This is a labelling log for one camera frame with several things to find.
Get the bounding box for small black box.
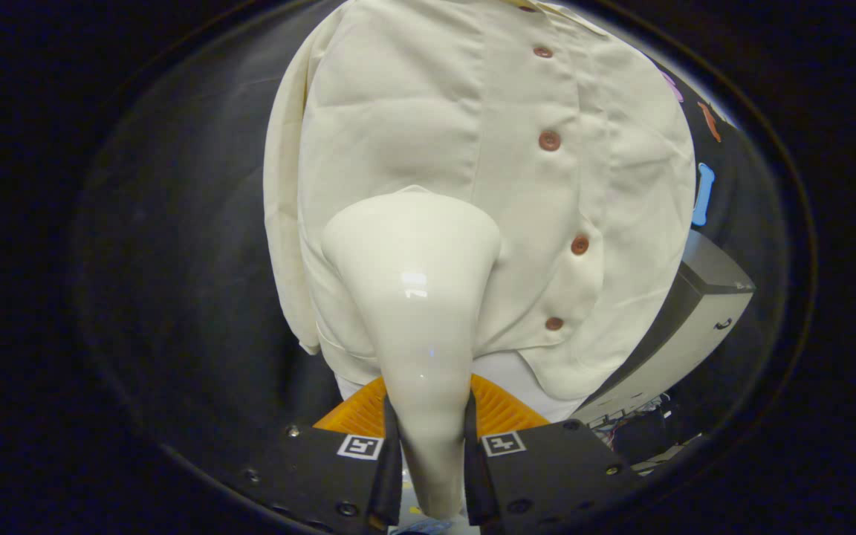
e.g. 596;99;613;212
610;407;670;463

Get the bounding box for grey and white cabinet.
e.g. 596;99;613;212
569;229;757;426

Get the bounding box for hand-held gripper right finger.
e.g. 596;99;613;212
464;374;648;532

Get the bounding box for white garment steamer head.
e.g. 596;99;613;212
320;186;503;521

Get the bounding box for cream button-up shirt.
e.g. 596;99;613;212
262;0;696;402

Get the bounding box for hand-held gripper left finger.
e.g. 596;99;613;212
231;375;405;535

